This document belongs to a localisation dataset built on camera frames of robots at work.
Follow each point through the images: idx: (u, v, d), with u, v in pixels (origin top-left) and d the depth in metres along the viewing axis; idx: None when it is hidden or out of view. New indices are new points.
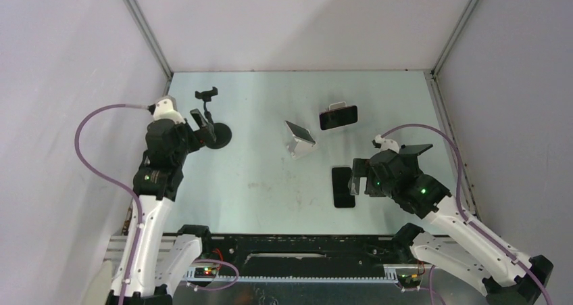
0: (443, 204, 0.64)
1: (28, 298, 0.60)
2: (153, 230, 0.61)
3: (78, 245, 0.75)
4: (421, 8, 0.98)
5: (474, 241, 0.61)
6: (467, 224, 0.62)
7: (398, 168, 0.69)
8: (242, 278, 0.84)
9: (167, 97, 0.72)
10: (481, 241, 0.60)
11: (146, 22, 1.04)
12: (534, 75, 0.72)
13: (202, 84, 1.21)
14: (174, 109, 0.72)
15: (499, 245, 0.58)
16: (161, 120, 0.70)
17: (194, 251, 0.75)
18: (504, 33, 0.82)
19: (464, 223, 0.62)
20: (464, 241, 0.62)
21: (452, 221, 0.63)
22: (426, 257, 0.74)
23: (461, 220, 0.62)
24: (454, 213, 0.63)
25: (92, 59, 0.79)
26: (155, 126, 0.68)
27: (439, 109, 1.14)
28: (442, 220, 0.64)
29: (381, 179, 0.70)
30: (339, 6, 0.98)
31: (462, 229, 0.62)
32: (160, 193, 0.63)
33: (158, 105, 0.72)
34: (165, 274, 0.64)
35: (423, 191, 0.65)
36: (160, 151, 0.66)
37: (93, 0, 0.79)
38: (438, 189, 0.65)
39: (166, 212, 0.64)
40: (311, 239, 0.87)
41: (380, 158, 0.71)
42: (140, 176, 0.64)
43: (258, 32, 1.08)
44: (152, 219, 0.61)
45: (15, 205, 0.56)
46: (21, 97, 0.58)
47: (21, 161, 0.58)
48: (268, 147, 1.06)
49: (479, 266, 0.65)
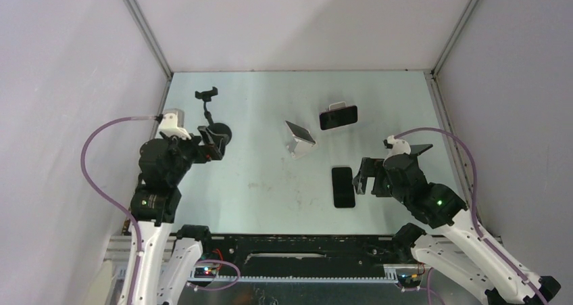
0: (459, 218, 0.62)
1: (30, 299, 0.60)
2: (153, 255, 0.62)
3: (79, 245, 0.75)
4: (421, 8, 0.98)
5: (486, 257, 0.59)
6: (482, 241, 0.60)
7: (415, 174, 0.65)
8: (243, 279, 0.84)
9: (173, 112, 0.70)
10: (494, 258, 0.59)
11: (146, 22, 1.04)
12: (535, 75, 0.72)
13: (202, 84, 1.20)
14: (179, 126, 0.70)
15: (511, 264, 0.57)
16: (157, 139, 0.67)
17: (194, 259, 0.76)
18: (505, 33, 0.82)
19: (478, 239, 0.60)
20: (474, 256, 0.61)
21: (466, 236, 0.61)
22: (426, 260, 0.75)
23: (476, 236, 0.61)
24: (469, 227, 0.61)
25: (92, 59, 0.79)
26: (148, 149, 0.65)
27: (439, 109, 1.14)
28: (456, 234, 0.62)
29: (394, 183, 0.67)
30: (340, 5, 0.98)
31: (475, 245, 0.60)
32: (158, 220, 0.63)
33: (164, 118, 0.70)
34: (165, 290, 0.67)
35: (440, 203, 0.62)
36: (155, 174, 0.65)
37: (93, 0, 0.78)
38: (453, 201, 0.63)
39: (166, 233, 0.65)
40: (311, 239, 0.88)
41: (397, 163, 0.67)
42: (136, 199, 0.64)
43: (258, 32, 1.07)
44: (152, 245, 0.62)
45: (15, 205, 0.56)
46: (21, 97, 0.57)
47: (21, 161, 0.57)
48: (268, 147, 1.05)
49: (482, 276, 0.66)
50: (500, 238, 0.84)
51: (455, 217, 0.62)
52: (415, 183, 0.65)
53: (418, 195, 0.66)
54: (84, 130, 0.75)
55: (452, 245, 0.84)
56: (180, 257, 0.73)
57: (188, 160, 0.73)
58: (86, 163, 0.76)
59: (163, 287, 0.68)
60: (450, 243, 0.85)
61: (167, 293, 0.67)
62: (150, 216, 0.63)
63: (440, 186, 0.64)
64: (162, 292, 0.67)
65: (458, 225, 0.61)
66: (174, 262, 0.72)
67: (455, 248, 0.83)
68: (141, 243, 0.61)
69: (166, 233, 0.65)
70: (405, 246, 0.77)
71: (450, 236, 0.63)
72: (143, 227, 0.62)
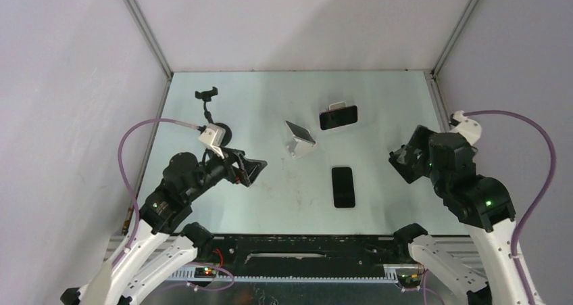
0: (500, 226, 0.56)
1: (28, 299, 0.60)
2: (136, 256, 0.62)
3: (79, 245, 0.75)
4: (421, 7, 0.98)
5: (506, 272, 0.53)
6: (511, 259, 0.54)
7: (464, 161, 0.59)
8: (240, 278, 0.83)
9: (216, 130, 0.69)
10: (513, 278, 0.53)
11: (146, 23, 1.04)
12: (534, 74, 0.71)
13: (202, 84, 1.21)
14: (213, 144, 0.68)
15: (527, 291, 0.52)
16: (188, 155, 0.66)
17: (184, 262, 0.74)
18: (504, 32, 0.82)
19: (509, 255, 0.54)
20: (492, 266, 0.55)
21: (498, 248, 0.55)
22: (424, 257, 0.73)
23: (509, 251, 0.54)
24: (505, 241, 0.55)
25: (92, 59, 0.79)
26: (179, 160, 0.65)
27: (439, 109, 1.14)
28: (488, 241, 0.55)
29: (438, 163, 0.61)
30: (340, 5, 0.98)
31: (503, 259, 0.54)
32: (157, 226, 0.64)
33: (205, 131, 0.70)
34: (137, 285, 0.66)
35: (486, 204, 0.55)
36: (175, 186, 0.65)
37: (93, 0, 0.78)
38: (503, 207, 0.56)
39: (156, 243, 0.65)
40: (311, 239, 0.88)
41: (447, 141, 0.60)
42: (149, 199, 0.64)
43: (258, 32, 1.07)
44: (139, 247, 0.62)
45: (15, 204, 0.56)
46: (21, 97, 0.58)
47: (20, 160, 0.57)
48: (268, 147, 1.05)
49: (469, 278, 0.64)
50: None
51: (494, 224, 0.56)
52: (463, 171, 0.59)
53: (459, 184, 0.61)
54: (84, 129, 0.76)
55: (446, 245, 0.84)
56: (168, 256, 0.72)
57: (213, 182, 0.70)
58: (85, 162, 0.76)
59: (136, 280, 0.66)
60: (446, 244, 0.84)
61: (135, 289, 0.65)
62: (153, 218, 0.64)
63: (491, 182, 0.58)
64: (132, 285, 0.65)
65: (496, 234, 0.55)
66: (161, 259, 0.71)
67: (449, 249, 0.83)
68: (132, 241, 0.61)
69: (159, 241, 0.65)
70: (407, 245, 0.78)
71: (478, 239, 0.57)
72: (141, 226, 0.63)
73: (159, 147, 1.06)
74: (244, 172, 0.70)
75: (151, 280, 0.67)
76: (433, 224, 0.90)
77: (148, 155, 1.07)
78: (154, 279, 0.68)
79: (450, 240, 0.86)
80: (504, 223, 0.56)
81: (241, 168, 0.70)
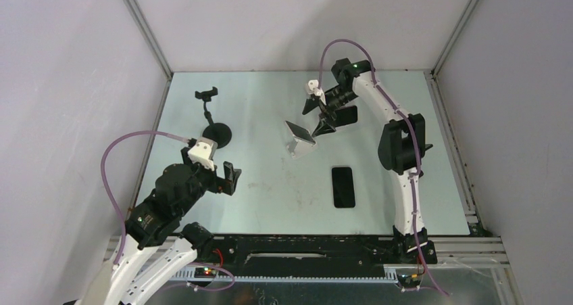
0: (365, 74, 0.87)
1: (29, 298, 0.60)
2: (125, 272, 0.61)
3: (80, 245, 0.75)
4: (421, 6, 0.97)
5: (374, 98, 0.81)
6: (375, 86, 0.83)
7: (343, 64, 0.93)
8: (240, 279, 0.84)
9: (209, 143, 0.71)
10: (382, 101, 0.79)
11: (145, 21, 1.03)
12: (530, 74, 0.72)
13: (203, 84, 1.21)
14: (209, 157, 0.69)
15: (391, 101, 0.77)
16: (179, 166, 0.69)
17: (184, 264, 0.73)
18: (504, 31, 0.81)
19: (374, 85, 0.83)
20: (371, 101, 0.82)
21: (365, 84, 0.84)
22: (407, 212, 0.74)
23: (372, 84, 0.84)
24: (369, 81, 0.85)
25: (92, 58, 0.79)
26: (172, 171, 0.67)
27: (439, 108, 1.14)
28: (361, 84, 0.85)
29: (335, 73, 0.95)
30: (340, 5, 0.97)
31: (371, 90, 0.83)
32: (142, 242, 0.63)
33: (198, 144, 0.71)
34: (136, 291, 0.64)
35: (355, 66, 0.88)
36: (165, 199, 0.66)
37: (92, 1, 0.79)
38: (364, 65, 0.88)
39: (146, 257, 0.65)
40: (311, 239, 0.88)
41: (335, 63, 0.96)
42: (136, 214, 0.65)
43: (258, 32, 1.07)
44: (127, 263, 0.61)
45: (15, 204, 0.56)
46: (21, 97, 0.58)
47: (18, 162, 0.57)
48: (269, 147, 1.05)
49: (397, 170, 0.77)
50: (500, 237, 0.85)
51: (364, 72, 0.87)
52: (342, 63, 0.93)
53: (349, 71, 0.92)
54: (84, 130, 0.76)
55: (442, 248, 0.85)
56: (167, 260, 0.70)
57: (201, 191, 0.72)
58: (85, 162, 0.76)
59: (136, 286, 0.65)
60: (442, 245, 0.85)
61: (135, 296, 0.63)
62: (140, 234, 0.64)
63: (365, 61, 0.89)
64: (132, 291, 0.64)
65: (362, 78, 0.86)
66: (160, 263, 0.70)
67: (439, 253, 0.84)
68: (119, 256, 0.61)
69: (146, 255, 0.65)
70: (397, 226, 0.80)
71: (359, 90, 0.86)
72: (128, 243, 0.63)
73: (159, 148, 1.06)
74: (230, 182, 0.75)
75: (151, 285, 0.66)
76: (433, 224, 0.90)
77: (147, 155, 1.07)
78: (154, 283, 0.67)
79: (450, 239, 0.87)
80: (367, 74, 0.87)
81: (229, 180, 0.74)
